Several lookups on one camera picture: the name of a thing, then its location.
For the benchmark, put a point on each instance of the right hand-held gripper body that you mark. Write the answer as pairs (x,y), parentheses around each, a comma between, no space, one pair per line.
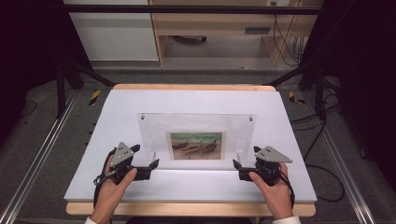
(269,157)

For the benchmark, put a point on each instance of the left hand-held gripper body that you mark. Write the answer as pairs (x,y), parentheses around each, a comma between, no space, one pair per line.
(123,155)

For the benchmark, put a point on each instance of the clear acrylic photo frame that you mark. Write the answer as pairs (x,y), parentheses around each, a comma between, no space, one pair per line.
(199,123)

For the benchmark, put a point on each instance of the person's right hand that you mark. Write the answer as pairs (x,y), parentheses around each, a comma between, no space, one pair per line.
(277,196)

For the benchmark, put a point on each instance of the person's left hand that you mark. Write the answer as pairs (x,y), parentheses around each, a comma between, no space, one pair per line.
(109,196)

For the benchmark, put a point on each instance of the white table cover board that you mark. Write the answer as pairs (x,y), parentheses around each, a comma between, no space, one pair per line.
(193,99)

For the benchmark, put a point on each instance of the black metal stand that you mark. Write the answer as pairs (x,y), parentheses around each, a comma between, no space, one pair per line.
(319,90)
(60,90)

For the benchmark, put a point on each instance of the wooden table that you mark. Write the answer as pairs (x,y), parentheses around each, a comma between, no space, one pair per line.
(193,86)

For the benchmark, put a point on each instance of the white cabinet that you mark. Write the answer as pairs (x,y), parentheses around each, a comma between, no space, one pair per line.
(115,34)

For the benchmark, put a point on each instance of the dark curtain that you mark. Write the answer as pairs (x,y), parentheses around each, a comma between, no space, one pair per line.
(364,62)
(28,46)

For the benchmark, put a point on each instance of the light wooden desk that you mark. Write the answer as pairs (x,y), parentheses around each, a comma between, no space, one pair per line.
(214,21)

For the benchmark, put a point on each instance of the black horizontal bar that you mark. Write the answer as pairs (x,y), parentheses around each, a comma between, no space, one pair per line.
(186,9)

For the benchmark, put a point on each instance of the aluminium floor rail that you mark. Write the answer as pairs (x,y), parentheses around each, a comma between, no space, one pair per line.
(345,168)
(34,165)

